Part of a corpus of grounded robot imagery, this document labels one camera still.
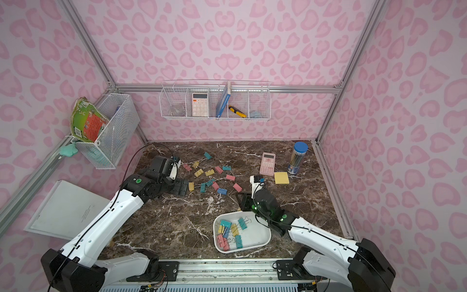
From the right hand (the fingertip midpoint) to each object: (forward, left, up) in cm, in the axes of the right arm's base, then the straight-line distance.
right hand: (236, 194), depth 78 cm
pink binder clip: (-16, +6, -14) cm, 22 cm away
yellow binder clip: (+21, +17, -16) cm, 31 cm away
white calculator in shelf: (+43, +20, +14) cm, 49 cm away
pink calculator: (+28, -16, -16) cm, 36 cm away
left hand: (+5, +26, +4) cm, 27 cm away
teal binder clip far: (+35, +21, -17) cm, 44 cm away
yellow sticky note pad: (+19, -24, -16) cm, 34 cm away
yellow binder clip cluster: (-9, +1, -14) cm, 17 cm away
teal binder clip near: (-8, +5, -14) cm, 17 cm away
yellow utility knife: (+44, +1, +10) cm, 45 cm away
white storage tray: (-11, -7, -17) cm, 21 cm away
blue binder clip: (-12, +5, -14) cm, 19 cm away
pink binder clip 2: (+11, 0, -15) cm, 18 cm away
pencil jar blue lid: (+25, -31, +1) cm, 40 cm away
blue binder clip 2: (+10, +9, -16) cm, 20 cm away
